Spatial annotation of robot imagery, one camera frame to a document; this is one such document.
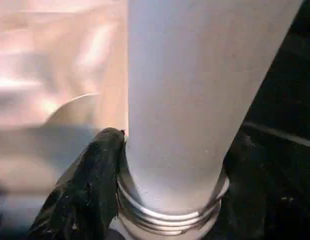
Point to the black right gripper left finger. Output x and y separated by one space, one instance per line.
82 200

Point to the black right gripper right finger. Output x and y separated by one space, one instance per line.
265 205

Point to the white plastic table top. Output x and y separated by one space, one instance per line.
45 75

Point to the white plastic table leg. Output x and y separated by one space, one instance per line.
182 100

